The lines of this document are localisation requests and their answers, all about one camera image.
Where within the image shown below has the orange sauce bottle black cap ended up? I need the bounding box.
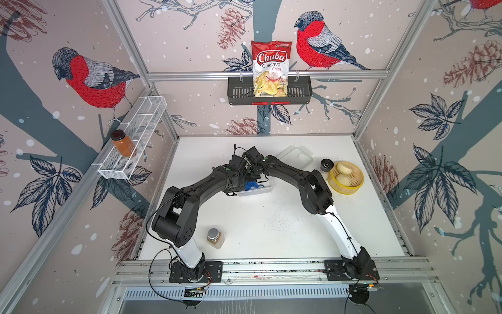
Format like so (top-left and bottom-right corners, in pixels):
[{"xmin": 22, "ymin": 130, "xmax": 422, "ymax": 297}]
[{"xmin": 111, "ymin": 129, "xmax": 136, "ymax": 158}]

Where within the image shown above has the black wire wall basket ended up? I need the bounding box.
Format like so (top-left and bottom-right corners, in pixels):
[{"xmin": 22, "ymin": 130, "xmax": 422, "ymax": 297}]
[{"xmin": 227, "ymin": 77, "xmax": 312, "ymax": 105}]

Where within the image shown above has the red cassava chips bag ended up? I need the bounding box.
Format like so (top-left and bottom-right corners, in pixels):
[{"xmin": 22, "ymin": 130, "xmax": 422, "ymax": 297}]
[{"xmin": 252, "ymin": 41, "xmax": 292, "ymax": 98}]

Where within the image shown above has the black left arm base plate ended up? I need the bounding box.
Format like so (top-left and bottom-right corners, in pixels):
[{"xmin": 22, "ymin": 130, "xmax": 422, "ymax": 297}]
[{"xmin": 169, "ymin": 260, "xmax": 223, "ymax": 284}]

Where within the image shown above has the translucent plastic lunch box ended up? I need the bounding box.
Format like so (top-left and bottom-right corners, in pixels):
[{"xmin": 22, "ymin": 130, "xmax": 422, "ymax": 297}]
[{"xmin": 237, "ymin": 175, "xmax": 273, "ymax": 197}]

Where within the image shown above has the yellow bowl with dumplings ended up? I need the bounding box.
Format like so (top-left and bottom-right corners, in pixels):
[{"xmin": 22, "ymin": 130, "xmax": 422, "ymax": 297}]
[{"xmin": 328, "ymin": 161, "xmax": 365, "ymax": 195}]

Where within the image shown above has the aluminium front rail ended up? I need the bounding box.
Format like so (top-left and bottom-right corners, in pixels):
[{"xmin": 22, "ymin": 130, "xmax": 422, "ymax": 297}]
[{"xmin": 110, "ymin": 256, "xmax": 439, "ymax": 287}]

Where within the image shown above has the clear acrylic wall shelf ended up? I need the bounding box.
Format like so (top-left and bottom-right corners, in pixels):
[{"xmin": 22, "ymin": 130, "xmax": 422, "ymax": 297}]
[{"xmin": 98, "ymin": 96, "xmax": 167, "ymax": 180}]

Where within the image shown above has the blue microfibre cloth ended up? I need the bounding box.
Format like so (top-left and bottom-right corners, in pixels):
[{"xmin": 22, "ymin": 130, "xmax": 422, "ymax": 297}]
[{"xmin": 244, "ymin": 181, "xmax": 265, "ymax": 191}]

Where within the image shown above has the small jar silver lid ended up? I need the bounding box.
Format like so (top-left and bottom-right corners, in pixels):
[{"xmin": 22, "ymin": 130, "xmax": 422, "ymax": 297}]
[{"xmin": 207, "ymin": 228, "xmax": 225, "ymax": 249}]

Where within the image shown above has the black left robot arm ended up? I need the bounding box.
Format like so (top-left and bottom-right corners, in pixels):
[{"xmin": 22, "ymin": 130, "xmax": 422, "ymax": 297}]
[{"xmin": 151, "ymin": 166, "xmax": 260, "ymax": 273}]

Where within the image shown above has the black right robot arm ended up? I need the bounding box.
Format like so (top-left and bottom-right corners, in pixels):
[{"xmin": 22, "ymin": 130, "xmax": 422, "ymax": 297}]
[{"xmin": 247, "ymin": 155, "xmax": 380, "ymax": 281}]

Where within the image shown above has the translucent lunch box lid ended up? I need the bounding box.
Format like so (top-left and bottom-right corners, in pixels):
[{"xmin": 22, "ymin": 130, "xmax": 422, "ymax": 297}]
[{"xmin": 277, "ymin": 145, "xmax": 313, "ymax": 170}]

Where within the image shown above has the salt grinder black top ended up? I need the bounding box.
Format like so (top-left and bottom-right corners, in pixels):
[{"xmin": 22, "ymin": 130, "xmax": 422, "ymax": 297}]
[{"xmin": 320, "ymin": 158, "xmax": 335, "ymax": 173}]

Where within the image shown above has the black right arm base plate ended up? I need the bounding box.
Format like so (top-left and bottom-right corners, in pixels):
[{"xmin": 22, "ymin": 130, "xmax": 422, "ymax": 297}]
[{"xmin": 323, "ymin": 259, "xmax": 380, "ymax": 281}]

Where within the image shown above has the aluminium horizontal frame bar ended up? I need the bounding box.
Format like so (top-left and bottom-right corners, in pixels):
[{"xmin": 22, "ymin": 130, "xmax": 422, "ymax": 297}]
[{"xmin": 146, "ymin": 69, "xmax": 391, "ymax": 82}]

